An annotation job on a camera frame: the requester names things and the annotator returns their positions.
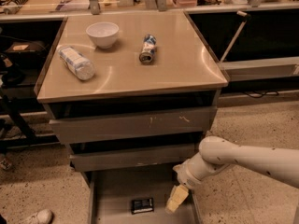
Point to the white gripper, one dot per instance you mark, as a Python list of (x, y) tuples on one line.
[(189, 176)]

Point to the dark blue rxbar wrapper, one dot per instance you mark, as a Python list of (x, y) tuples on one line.
[(142, 206)]

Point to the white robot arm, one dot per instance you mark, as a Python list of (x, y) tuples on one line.
[(215, 154)]

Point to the middle drawer front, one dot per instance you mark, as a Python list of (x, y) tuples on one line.
[(134, 157)]

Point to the open bottom drawer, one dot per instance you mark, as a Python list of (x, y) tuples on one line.
[(113, 190)]

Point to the top drawer front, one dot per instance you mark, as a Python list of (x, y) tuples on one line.
[(131, 125)]

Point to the grey drawer cabinet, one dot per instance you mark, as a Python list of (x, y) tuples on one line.
[(182, 75)]

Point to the white sneaker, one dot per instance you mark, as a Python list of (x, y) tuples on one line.
[(44, 216)]

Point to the blue white drink can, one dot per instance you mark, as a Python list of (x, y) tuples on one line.
[(147, 52)]

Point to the clear plastic bottle lying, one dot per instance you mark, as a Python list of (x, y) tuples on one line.
[(78, 64)]

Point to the white ceramic bowl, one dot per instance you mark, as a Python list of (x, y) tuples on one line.
[(103, 34)]

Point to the black metal stand leg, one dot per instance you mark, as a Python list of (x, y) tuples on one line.
[(16, 117)]

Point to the black bag on shelf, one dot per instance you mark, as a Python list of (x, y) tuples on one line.
[(27, 55)]

